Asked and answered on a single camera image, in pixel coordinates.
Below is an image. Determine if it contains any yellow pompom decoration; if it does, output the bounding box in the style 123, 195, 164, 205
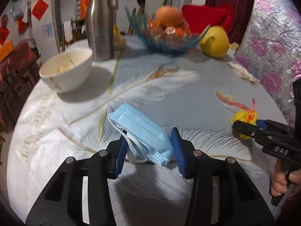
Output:
231, 98, 257, 125

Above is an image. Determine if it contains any blue surgical mask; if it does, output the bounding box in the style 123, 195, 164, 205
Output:
108, 104, 173, 166

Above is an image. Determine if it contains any right human hand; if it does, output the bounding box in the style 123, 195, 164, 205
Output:
270, 159, 301, 197

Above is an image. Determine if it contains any wrapped chopsticks packet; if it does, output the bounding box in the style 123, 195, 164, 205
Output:
228, 61, 260, 85

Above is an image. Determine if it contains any floral plastic sheet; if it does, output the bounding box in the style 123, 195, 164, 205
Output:
235, 0, 300, 126

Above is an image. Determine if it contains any yellow pomelo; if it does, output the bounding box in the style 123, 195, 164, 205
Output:
199, 26, 230, 58

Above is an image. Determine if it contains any blue glass fruit bowl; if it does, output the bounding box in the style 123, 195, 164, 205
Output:
125, 7, 210, 55

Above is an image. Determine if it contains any red cushion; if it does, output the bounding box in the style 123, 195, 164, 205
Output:
180, 4, 234, 36

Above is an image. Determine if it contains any white ceramic bowl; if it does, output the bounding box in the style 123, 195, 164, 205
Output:
39, 47, 92, 93

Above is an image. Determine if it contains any orange apple fruit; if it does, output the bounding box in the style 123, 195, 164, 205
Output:
156, 6, 184, 27

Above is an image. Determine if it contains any red covered side table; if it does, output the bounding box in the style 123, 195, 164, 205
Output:
1, 41, 40, 125

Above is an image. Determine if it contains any orange long box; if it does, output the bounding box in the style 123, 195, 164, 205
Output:
0, 39, 14, 62

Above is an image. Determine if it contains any stainless steel thermos bottle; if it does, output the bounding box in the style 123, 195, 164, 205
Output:
86, 0, 114, 62

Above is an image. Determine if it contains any white refrigerator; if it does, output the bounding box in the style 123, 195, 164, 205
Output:
31, 0, 61, 62

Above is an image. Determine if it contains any orange red gift box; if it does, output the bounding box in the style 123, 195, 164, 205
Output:
80, 0, 89, 19

